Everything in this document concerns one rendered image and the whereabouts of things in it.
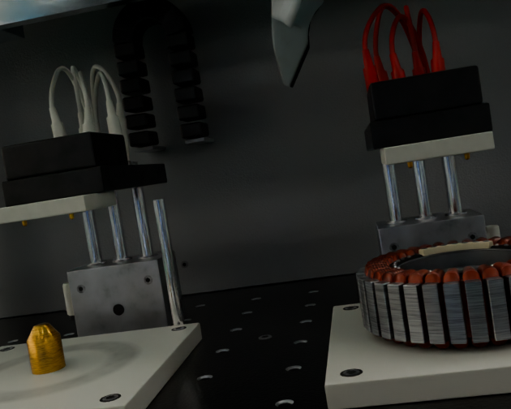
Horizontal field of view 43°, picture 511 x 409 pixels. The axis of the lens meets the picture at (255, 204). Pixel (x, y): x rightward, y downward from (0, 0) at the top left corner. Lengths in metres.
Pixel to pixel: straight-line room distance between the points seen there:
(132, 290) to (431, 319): 0.27
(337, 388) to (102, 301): 0.27
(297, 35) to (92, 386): 0.20
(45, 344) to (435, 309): 0.22
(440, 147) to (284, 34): 0.12
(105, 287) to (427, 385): 0.29
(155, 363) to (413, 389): 0.15
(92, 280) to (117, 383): 0.18
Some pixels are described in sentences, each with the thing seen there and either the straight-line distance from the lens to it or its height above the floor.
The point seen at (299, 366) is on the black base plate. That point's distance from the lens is 0.36.
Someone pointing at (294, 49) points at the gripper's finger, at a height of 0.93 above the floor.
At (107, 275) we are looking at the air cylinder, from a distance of 0.52.
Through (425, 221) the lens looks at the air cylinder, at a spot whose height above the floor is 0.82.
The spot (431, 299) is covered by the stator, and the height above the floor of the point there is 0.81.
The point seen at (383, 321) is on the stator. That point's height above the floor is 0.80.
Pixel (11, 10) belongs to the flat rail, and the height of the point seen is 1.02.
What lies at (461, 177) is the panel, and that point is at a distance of 0.61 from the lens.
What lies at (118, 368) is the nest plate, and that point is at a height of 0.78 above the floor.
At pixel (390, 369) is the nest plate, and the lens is 0.30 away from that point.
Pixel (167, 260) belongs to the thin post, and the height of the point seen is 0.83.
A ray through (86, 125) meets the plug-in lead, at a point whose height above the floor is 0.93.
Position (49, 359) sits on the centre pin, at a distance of 0.40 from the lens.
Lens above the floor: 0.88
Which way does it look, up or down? 3 degrees down
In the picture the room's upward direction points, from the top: 9 degrees counter-clockwise
